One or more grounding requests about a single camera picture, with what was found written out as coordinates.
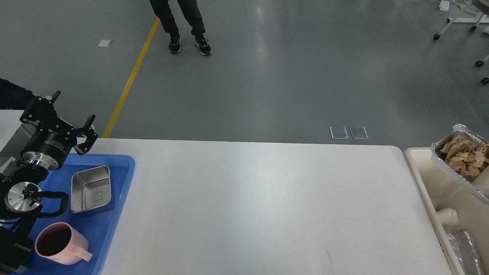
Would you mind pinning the floor plate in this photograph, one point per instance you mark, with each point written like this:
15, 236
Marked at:
358, 132
339, 132

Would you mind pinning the white paper cup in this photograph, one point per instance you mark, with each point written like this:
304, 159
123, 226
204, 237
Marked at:
481, 182

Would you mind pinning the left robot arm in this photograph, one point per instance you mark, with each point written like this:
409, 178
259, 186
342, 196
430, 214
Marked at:
22, 199

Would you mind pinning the standing person left shoe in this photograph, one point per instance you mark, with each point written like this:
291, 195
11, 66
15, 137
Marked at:
174, 44

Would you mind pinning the pink ribbed mug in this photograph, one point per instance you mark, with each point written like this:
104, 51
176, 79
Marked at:
62, 244

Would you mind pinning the blue plastic tray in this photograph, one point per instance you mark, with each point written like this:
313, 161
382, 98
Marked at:
98, 226

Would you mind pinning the right floor plate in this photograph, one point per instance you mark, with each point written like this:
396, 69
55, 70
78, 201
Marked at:
358, 132

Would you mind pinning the white cup in bin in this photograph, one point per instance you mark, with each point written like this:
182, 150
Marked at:
448, 216

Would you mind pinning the clear plastic in bin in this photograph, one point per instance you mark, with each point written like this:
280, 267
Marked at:
465, 250

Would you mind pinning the seated person leg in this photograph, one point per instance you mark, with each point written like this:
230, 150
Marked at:
14, 97

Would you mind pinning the aluminium foil tray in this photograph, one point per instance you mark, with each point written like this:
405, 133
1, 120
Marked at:
458, 130

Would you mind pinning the white cart frame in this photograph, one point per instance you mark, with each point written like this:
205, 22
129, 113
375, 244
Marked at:
481, 16

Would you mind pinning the brown paper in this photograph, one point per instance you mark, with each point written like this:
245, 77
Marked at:
467, 158

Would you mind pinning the standing person right shoe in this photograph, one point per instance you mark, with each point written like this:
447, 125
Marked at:
203, 46

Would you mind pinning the beige plastic bin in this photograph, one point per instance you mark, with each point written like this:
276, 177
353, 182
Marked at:
438, 191

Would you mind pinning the standing person shoe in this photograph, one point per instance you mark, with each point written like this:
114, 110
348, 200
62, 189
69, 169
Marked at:
203, 46
174, 44

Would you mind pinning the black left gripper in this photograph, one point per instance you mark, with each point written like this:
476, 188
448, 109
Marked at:
53, 140

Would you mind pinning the left floor plate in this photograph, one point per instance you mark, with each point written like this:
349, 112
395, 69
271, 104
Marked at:
339, 132

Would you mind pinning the stainless steel rectangular container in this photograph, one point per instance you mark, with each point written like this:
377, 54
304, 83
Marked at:
91, 191

